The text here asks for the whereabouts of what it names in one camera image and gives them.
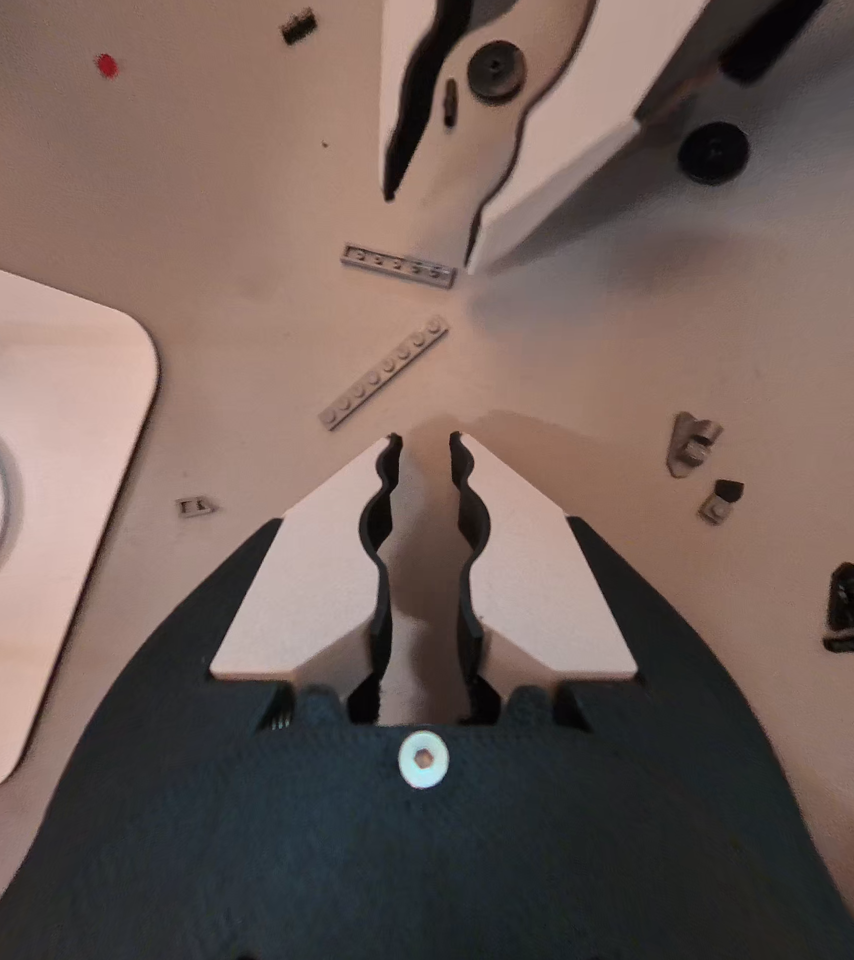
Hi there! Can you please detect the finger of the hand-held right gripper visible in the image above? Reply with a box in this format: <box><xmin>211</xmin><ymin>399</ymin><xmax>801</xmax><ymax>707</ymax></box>
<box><xmin>379</xmin><ymin>0</ymin><xmax>475</xmax><ymax>204</ymax></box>
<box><xmin>462</xmin><ymin>0</ymin><xmax>714</xmax><ymax>277</ymax></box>

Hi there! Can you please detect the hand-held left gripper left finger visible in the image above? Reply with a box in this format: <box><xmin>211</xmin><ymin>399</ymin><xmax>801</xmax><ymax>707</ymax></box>
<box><xmin>208</xmin><ymin>432</ymin><xmax>404</xmax><ymax>726</ymax></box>

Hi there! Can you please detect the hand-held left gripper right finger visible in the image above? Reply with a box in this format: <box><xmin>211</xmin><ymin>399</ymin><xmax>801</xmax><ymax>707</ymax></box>
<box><xmin>448</xmin><ymin>430</ymin><xmax>640</xmax><ymax>726</ymax></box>

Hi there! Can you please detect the short grey lego plate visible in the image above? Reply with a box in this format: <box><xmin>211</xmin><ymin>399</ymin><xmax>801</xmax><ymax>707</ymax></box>
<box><xmin>340</xmin><ymin>243</ymin><xmax>458</xmax><ymax>288</ymax></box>

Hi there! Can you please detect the long grey lego plate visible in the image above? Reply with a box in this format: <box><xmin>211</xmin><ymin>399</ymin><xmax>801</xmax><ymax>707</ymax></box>
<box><xmin>318</xmin><ymin>315</ymin><xmax>449</xmax><ymax>431</ymax></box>

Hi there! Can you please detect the black lego wheel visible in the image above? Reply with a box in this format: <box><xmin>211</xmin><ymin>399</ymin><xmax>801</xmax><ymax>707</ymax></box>
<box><xmin>677</xmin><ymin>121</ymin><xmax>751</xmax><ymax>186</ymax></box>
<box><xmin>466</xmin><ymin>39</ymin><xmax>527</xmax><ymax>102</ymax></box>

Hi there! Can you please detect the small grey black lego piece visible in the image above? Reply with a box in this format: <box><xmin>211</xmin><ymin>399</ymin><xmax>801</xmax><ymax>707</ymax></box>
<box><xmin>699</xmin><ymin>478</ymin><xmax>745</xmax><ymax>526</ymax></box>

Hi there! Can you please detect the grey lego hinge piece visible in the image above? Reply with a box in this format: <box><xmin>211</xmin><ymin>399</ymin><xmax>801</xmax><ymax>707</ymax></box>
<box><xmin>667</xmin><ymin>411</ymin><xmax>724</xmax><ymax>479</ymax></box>

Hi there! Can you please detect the white base board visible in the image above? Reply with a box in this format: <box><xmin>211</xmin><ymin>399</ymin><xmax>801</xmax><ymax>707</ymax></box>
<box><xmin>0</xmin><ymin>251</ymin><xmax>162</xmax><ymax>798</ymax></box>

